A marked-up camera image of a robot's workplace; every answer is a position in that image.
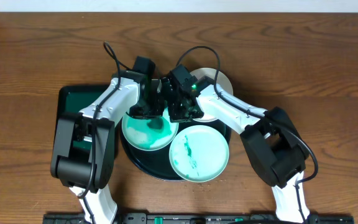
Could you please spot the rectangular black tray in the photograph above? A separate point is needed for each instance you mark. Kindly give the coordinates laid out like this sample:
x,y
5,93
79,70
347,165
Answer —
x,y
72,99

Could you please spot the green sponge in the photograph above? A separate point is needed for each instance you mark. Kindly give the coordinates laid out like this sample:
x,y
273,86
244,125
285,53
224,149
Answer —
x,y
156,124

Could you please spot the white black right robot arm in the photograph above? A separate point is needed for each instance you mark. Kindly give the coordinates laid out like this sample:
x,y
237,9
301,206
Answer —
x,y
274,147

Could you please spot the white plate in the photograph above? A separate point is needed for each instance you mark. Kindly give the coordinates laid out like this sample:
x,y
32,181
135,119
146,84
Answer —
x,y
223,81

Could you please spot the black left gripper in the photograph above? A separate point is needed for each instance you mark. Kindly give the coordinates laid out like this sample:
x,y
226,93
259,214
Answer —
x,y
146,111

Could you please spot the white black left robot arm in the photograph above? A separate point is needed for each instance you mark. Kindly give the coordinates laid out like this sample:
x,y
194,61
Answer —
x,y
88,176

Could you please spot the green stained plate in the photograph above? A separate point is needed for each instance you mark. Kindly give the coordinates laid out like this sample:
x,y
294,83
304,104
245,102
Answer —
x,y
139,135
199,153

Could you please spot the green stained plate front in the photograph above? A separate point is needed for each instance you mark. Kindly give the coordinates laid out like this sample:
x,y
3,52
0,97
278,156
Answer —
x,y
199,153

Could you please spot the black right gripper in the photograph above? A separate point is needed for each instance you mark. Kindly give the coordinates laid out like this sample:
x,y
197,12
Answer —
x,y
174,116

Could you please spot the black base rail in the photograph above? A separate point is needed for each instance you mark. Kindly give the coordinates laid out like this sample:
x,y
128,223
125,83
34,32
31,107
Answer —
x,y
142,218

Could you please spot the round black tray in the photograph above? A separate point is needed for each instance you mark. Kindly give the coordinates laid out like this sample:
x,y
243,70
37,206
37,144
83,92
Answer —
x,y
156,163

